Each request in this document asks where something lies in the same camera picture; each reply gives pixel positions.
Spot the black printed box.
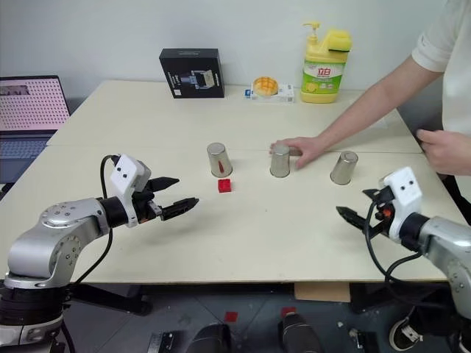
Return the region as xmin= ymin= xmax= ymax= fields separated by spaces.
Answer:
xmin=158 ymin=47 xmax=226 ymax=99

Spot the dark rounded shape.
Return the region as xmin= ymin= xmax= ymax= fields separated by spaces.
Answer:
xmin=193 ymin=323 xmax=233 ymax=353
xmin=277 ymin=312 xmax=322 ymax=353

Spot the black table base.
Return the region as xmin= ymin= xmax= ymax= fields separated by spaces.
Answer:
xmin=349 ymin=282 xmax=456 ymax=314
xmin=68 ymin=283 xmax=154 ymax=317

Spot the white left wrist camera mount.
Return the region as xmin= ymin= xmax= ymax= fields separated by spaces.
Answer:
xmin=109 ymin=154 xmax=152 ymax=228

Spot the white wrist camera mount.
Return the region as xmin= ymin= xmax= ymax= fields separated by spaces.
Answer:
xmin=109 ymin=154 xmax=152 ymax=228
xmin=378 ymin=166 xmax=422 ymax=242

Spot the person's right hand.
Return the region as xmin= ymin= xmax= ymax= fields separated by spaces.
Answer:
xmin=268 ymin=136 xmax=329 ymax=171

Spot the yellow detergent pump bottle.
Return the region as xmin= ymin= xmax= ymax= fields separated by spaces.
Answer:
xmin=300 ymin=22 xmax=349 ymax=104

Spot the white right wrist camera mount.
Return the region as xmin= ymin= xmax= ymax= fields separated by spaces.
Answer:
xmin=378 ymin=166 xmax=422 ymax=242

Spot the round yellow bun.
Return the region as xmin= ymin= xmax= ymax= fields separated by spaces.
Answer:
xmin=253 ymin=76 xmax=280 ymax=97

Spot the person's white shirt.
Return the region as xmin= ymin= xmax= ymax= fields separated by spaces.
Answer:
xmin=411 ymin=0 xmax=471 ymax=177

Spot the black white sneaker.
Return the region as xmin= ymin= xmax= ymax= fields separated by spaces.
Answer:
xmin=389 ymin=312 xmax=425 ymax=351

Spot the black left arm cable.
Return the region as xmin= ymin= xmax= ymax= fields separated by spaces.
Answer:
xmin=73 ymin=154 xmax=122 ymax=285

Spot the yellow sponge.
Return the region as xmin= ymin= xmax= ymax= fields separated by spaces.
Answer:
xmin=323 ymin=28 xmax=353 ymax=54

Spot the person's left hand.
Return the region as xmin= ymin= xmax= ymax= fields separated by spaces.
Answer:
xmin=417 ymin=129 xmax=471 ymax=181

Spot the grey laptop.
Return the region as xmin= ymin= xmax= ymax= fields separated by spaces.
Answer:
xmin=0 ymin=76 xmax=71 ymax=185

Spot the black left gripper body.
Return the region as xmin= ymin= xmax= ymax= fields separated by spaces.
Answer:
xmin=132 ymin=179 xmax=165 ymax=224

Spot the brown cardboard piece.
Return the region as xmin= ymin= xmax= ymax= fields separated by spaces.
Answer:
xmin=294 ymin=282 xmax=351 ymax=304

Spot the white blue flat packet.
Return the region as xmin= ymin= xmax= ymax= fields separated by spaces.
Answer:
xmin=242 ymin=82 xmax=296 ymax=104

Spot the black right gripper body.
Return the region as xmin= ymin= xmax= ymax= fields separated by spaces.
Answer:
xmin=366 ymin=186 xmax=397 ymax=239

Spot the steel cup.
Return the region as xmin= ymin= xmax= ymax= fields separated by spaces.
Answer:
xmin=206 ymin=143 xmax=234 ymax=177
xmin=269 ymin=143 xmax=291 ymax=179
xmin=330 ymin=150 xmax=359 ymax=185

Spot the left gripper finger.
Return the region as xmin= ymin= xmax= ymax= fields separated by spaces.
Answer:
xmin=160 ymin=197 xmax=200 ymax=222
xmin=149 ymin=176 xmax=180 ymax=193

